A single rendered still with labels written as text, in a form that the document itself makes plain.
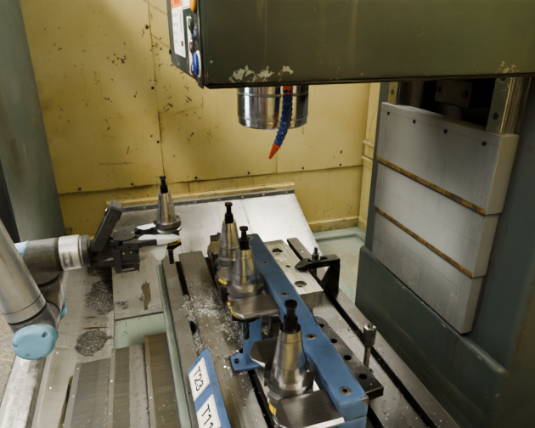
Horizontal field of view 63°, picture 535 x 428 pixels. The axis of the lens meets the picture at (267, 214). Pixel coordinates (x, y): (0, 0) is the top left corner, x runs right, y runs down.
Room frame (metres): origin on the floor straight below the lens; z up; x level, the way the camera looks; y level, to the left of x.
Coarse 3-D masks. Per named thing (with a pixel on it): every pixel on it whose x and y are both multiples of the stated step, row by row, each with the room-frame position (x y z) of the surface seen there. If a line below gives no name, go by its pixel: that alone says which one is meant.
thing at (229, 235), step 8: (224, 224) 0.74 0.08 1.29; (232, 224) 0.74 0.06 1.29; (224, 232) 0.73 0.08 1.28; (232, 232) 0.73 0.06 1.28; (224, 240) 0.73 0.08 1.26; (232, 240) 0.73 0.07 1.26; (224, 248) 0.73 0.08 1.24; (232, 248) 0.73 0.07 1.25; (224, 256) 0.73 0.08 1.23; (232, 256) 0.73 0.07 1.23
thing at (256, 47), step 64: (256, 0) 0.65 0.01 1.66; (320, 0) 0.68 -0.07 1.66; (384, 0) 0.71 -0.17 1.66; (448, 0) 0.74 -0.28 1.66; (512, 0) 0.78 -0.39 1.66; (256, 64) 0.65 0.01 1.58; (320, 64) 0.68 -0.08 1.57; (384, 64) 0.71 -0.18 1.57; (448, 64) 0.75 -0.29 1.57; (512, 64) 0.79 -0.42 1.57
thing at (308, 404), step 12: (300, 396) 0.40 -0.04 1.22; (312, 396) 0.40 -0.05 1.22; (324, 396) 0.40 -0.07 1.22; (288, 408) 0.38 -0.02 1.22; (300, 408) 0.38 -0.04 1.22; (312, 408) 0.38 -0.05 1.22; (324, 408) 0.38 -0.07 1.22; (276, 420) 0.37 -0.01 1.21; (288, 420) 0.36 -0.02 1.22; (300, 420) 0.36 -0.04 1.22; (312, 420) 0.36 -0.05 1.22; (324, 420) 0.36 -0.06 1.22; (336, 420) 0.37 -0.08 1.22
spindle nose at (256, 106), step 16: (240, 96) 0.96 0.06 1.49; (256, 96) 0.93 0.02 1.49; (272, 96) 0.92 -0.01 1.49; (304, 96) 0.96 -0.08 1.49; (240, 112) 0.96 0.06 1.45; (256, 112) 0.93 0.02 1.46; (272, 112) 0.92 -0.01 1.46; (304, 112) 0.96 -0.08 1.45; (256, 128) 0.93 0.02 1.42; (272, 128) 0.92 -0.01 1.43
